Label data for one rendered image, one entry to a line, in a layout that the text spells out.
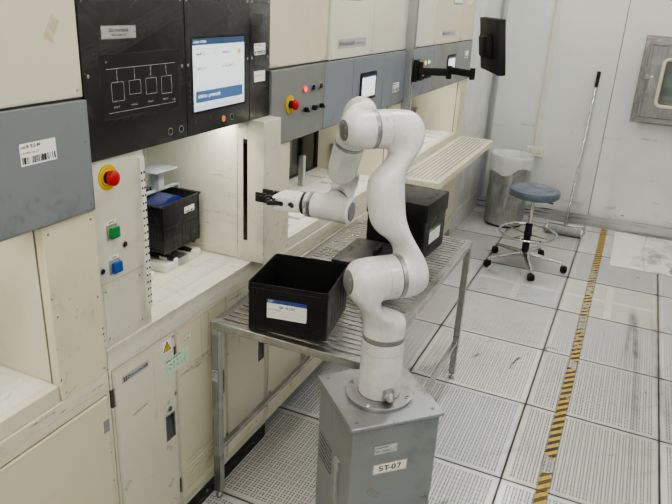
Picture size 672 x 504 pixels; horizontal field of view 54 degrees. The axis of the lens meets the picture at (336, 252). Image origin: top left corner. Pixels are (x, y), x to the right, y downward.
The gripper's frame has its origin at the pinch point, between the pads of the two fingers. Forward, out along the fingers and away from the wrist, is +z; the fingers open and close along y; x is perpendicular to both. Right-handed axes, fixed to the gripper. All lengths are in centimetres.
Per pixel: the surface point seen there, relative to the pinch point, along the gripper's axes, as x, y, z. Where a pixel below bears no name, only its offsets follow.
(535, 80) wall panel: 3, 424, -26
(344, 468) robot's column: -59, -45, -52
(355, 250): -33, 48, -15
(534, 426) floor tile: -119, 91, -93
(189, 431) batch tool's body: -82, -26, 14
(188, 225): -17.8, 3.6, 33.7
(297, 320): -36.5, -11.0, -19.2
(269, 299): -30.6, -12.6, -9.6
